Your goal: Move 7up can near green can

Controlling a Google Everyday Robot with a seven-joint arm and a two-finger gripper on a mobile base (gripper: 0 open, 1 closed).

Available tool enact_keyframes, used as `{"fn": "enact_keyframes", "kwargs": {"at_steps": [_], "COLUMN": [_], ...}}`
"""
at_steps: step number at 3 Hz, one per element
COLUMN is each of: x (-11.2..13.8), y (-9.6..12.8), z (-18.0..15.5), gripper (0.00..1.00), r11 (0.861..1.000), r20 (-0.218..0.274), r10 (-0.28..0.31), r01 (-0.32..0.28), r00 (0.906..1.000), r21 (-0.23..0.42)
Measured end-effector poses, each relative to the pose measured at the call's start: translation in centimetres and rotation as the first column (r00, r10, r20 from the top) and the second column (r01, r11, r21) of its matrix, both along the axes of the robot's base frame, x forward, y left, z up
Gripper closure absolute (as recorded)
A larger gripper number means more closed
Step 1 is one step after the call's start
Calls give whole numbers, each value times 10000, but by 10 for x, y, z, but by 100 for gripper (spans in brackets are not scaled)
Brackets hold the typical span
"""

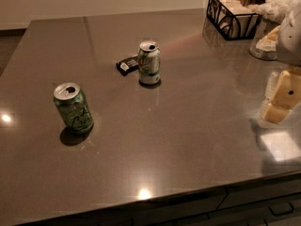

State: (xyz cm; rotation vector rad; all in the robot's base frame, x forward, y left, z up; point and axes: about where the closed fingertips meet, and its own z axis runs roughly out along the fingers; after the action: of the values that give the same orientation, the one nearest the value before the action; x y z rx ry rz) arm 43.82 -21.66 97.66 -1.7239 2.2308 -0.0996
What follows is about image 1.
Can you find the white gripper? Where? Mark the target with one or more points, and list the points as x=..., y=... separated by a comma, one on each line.
x=290, y=40

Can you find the white green 7up can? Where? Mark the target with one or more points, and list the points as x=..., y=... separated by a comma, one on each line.
x=149, y=62

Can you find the green soda can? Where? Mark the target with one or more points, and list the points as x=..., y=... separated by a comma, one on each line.
x=71, y=105

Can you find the white crumpled bag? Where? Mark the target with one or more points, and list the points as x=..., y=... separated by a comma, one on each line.
x=274, y=10

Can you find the black snack bar wrapper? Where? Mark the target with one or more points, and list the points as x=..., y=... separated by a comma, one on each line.
x=127, y=65

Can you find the black wire basket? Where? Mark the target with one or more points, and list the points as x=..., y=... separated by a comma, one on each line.
x=234, y=19

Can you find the black drawer handle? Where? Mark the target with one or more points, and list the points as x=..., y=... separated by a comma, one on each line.
x=281, y=209

